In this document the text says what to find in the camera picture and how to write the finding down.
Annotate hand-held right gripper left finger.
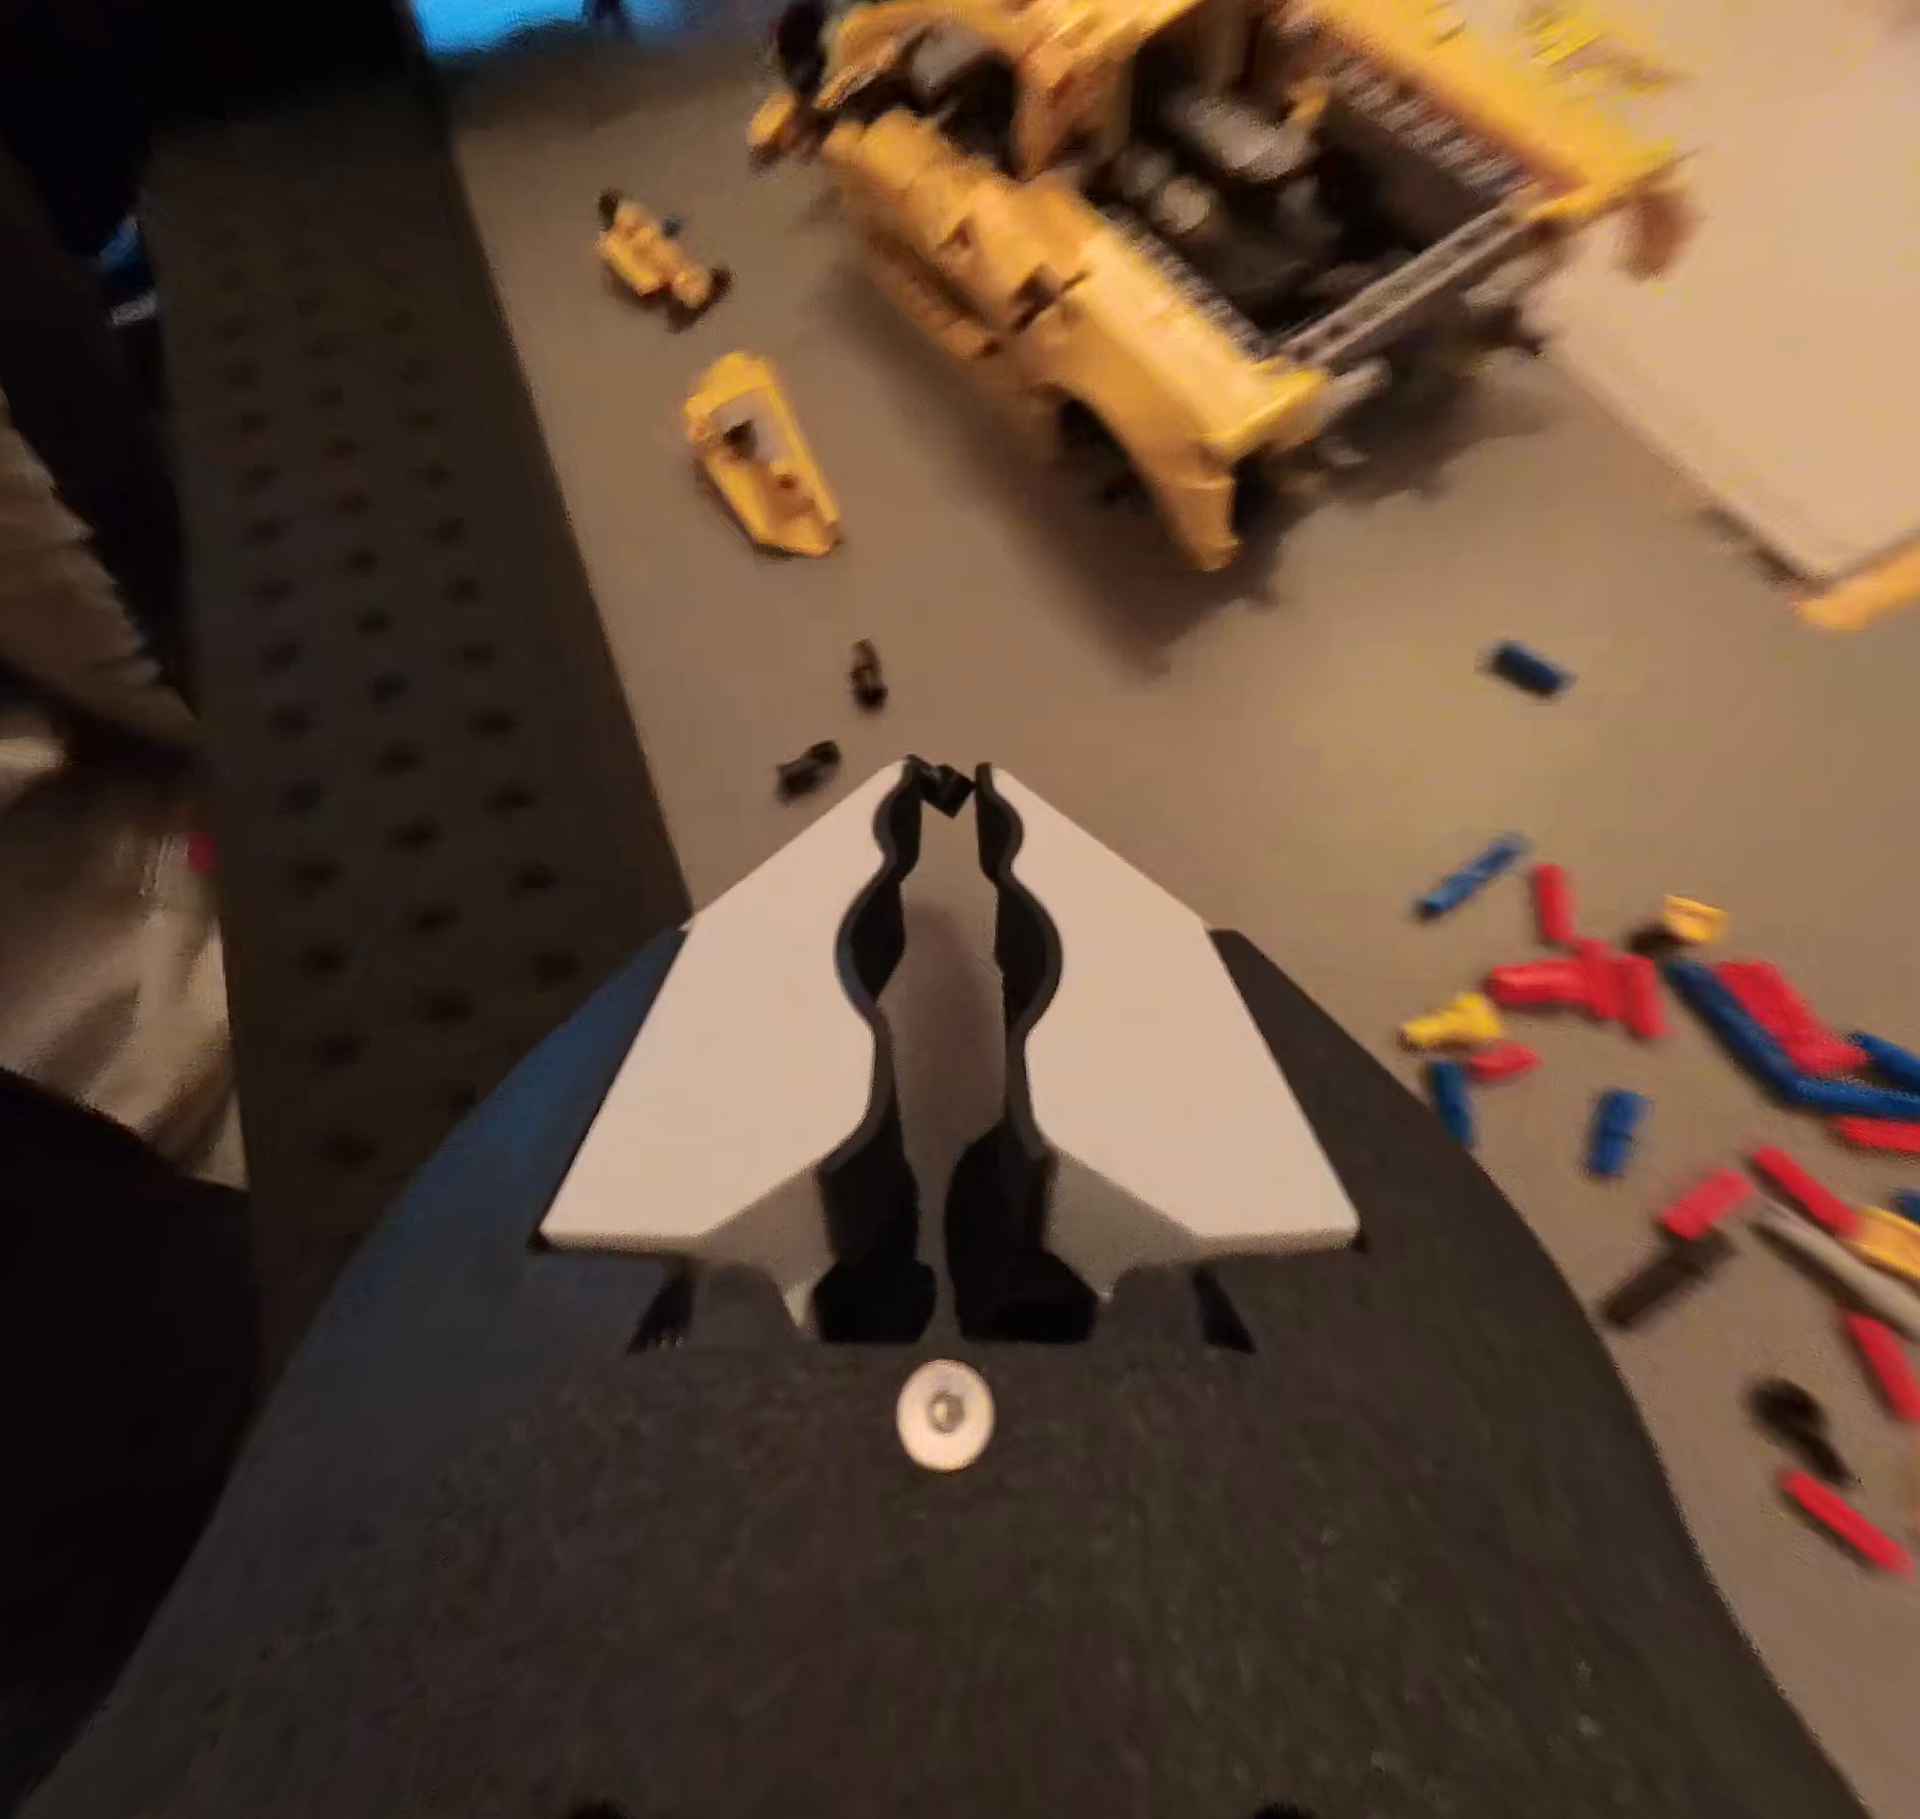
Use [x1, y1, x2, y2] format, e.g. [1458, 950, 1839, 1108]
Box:
[533, 760, 936, 1338]

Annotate yellow brick car model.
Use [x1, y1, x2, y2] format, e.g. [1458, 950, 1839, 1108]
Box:
[744, 0, 1697, 576]

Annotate grey desk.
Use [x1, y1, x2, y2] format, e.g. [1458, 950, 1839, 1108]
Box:
[450, 0, 1920, 1819]

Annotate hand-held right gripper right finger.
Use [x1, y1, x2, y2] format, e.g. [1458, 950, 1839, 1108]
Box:
[947, 764, 1364, 1338]

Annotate building instruction booklet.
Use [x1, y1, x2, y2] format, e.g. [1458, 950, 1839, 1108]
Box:
[1319, 0, 1920, 636]

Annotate person's legs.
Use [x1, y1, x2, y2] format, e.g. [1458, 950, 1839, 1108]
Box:
[0, 1070, 264, 1819]

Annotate pile of coloured brick pins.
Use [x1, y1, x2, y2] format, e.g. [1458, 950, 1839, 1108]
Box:
[1398, 638, 1920, 1578]

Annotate yellow brick link arm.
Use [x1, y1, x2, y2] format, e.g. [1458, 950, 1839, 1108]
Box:
[593, 188, 733, 336]

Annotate small yellow brick subassembly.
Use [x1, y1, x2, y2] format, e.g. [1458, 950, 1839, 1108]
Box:
[682, 352, 845, 562]

